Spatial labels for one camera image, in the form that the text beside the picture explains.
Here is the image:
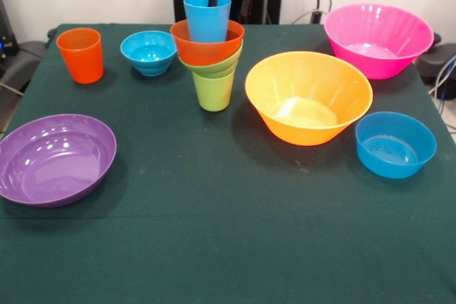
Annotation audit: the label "blue plastic cup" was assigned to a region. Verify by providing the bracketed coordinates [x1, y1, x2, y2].
[182, 0, 232, 43]

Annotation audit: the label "orange round bowl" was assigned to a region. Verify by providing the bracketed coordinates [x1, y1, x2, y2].
[170, 19, 247, 67]

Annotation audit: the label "green stepped bowl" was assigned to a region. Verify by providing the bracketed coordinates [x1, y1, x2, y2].
[177, 39, 244, 79]

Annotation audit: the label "light blue stepped bowl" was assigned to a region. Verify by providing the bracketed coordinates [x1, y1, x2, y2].
[120, 30, 178, 77]

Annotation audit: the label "green plastic cup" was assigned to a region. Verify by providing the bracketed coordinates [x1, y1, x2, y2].
[192, 70, 236, 112]

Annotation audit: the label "large yellow-orange bowl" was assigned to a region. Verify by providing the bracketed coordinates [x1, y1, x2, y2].
[244, 51, 374, 147]

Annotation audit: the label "large pink bowl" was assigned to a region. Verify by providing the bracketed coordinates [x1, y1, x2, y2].
[323, 2, 435, 80]

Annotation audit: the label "orange plastic cup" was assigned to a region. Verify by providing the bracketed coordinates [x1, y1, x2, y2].
[56, 27, 105, 85]

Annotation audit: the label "black equipment base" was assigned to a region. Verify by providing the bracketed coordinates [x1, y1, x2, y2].
[415, 31, 456, 86]

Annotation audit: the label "black computer case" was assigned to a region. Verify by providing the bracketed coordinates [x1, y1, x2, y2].
[0, 0, 19, 78]

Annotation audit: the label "blue round bowl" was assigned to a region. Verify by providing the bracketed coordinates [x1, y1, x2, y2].
[355, 111, 437, 179]

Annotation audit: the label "large purple bowl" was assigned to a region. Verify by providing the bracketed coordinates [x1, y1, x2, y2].
[0, 113, 118, 209]

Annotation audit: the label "dark green tablecloth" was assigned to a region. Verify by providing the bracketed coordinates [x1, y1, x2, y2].
[0, 23, 456, 304]

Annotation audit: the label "white cable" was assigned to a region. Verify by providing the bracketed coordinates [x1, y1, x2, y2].
[290, 9, 327, 24]

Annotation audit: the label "grey cable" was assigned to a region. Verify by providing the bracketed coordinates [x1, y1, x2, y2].
[427, 53, 456, 105]

